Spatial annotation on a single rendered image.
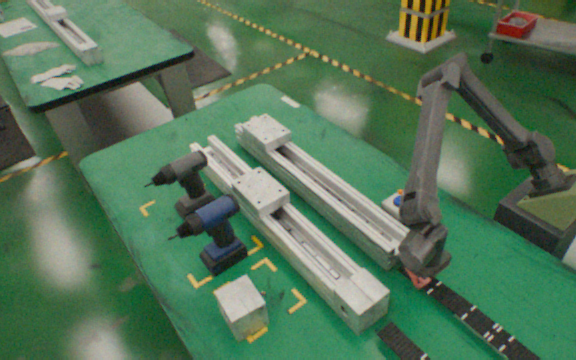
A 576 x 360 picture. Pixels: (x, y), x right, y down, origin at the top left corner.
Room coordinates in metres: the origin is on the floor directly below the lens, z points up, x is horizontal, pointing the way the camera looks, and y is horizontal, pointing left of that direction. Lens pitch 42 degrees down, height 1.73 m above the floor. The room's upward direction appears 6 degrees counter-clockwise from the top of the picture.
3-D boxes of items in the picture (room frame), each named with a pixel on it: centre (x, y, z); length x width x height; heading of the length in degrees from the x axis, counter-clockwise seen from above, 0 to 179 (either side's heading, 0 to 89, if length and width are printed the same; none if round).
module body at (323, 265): (0.93, 0.10, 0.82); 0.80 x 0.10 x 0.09; 32
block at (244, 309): (0.58, 0.14, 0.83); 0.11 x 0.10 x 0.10; 118
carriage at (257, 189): (0.93, 0.10, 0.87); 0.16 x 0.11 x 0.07; 32
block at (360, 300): (0.56, -0.15, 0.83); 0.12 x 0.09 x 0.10; 122
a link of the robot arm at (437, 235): (0.61, -0.32, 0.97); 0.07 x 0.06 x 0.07; 132
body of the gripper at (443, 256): (0.62, -0.32, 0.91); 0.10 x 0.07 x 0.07; 123
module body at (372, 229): (1.03, -0.06, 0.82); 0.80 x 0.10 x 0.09; 32
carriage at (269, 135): (1.24, 0.07, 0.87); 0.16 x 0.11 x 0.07; 32
